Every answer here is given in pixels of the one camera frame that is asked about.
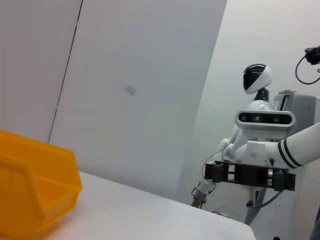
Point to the idle humanoid robot arm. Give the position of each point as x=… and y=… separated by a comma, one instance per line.
x=228, y=150

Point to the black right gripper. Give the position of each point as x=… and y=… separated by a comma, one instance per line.
x=250, y=175

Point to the yellow plastic storage bin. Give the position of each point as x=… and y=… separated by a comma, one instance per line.
x=37, y=155

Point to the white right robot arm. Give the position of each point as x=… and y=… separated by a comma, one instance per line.
x=300, y=145

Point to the idle humanoid robot gripper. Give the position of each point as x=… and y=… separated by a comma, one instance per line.
x=198, y=197

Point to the dark blue fabric object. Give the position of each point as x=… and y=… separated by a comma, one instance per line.
x=316, y=225

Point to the idle white humanoid robot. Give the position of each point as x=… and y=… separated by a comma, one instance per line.
x=257, y=77

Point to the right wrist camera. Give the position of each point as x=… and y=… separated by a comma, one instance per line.
x=265, y=118

